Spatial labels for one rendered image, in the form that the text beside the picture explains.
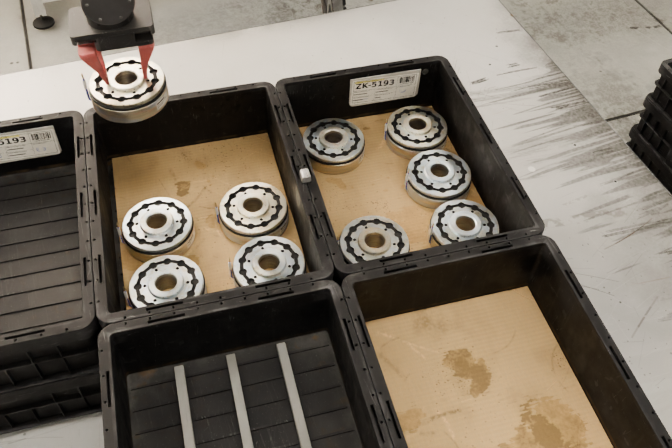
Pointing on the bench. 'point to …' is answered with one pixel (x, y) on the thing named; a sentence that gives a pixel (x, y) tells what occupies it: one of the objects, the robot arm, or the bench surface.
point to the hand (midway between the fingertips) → (125, 74)
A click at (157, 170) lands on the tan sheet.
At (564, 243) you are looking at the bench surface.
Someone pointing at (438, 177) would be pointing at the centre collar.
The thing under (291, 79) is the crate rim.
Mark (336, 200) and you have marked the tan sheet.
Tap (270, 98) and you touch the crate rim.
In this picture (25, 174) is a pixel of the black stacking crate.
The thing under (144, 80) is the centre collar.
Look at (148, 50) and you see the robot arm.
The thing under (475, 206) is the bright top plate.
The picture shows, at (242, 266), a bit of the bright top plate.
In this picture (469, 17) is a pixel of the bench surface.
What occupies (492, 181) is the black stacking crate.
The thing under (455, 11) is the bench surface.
